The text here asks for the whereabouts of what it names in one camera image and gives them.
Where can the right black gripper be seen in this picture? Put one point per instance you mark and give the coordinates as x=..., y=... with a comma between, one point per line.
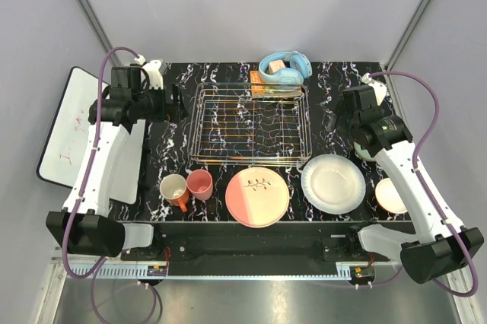
x=340, y=125

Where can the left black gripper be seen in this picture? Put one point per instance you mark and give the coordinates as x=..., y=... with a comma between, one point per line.
x=177, y=113

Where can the pale green bowl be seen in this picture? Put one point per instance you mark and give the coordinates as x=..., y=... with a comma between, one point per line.
x=363, y=153

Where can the white scalloped plate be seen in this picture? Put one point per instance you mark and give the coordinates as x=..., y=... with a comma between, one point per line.
x=333, y=184

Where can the orange bowl white inside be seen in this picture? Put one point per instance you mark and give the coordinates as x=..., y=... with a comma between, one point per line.
x=388, y=198

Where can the pink and cream plate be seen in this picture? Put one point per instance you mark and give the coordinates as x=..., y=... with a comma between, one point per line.
x=257, y=197

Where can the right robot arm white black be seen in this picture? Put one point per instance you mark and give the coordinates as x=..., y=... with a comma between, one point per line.
x=441, y=243

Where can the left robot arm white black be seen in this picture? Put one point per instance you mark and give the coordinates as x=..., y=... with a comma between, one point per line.
x=83, y=227

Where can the blue headphones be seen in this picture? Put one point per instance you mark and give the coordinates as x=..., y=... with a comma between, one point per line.
x=299, y=68

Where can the orange book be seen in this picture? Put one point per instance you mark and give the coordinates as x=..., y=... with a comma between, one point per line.
x=261, y=89

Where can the pink cup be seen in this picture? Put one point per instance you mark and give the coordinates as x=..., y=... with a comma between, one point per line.
x=200, y=184

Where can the orange mug white inside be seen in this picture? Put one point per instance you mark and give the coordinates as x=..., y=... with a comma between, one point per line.
x=173, y=189

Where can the pink cube box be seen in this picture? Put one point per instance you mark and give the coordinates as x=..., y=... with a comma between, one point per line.
x=275, y=66

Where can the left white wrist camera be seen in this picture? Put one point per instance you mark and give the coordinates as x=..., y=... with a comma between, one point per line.
x=152, y=77

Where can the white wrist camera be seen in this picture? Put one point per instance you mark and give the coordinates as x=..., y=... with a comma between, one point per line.
x=380, y=89
x=152, y=77

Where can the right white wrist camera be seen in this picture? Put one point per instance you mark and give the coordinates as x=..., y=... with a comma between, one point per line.
x=380, y=89

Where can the metal wire dish rack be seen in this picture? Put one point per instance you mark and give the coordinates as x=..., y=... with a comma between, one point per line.
x=230, y=127

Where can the white whiteboard black frame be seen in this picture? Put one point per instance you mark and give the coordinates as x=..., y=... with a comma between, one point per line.
x=64, y=149

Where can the aluminium cable duct rail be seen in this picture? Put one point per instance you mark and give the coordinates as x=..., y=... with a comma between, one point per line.
x=274, y=268

